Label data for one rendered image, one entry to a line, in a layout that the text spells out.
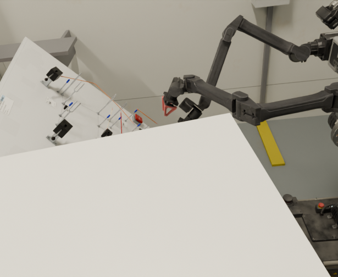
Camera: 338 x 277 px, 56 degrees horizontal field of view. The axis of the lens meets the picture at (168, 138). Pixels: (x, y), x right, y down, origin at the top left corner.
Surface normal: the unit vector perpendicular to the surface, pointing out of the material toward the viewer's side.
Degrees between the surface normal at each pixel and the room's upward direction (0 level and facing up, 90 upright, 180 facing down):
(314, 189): 0
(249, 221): 0
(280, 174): 0
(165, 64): 90
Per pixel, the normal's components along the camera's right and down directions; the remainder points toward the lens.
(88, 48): 0.01, 0.62
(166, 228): -0.11, -0.78
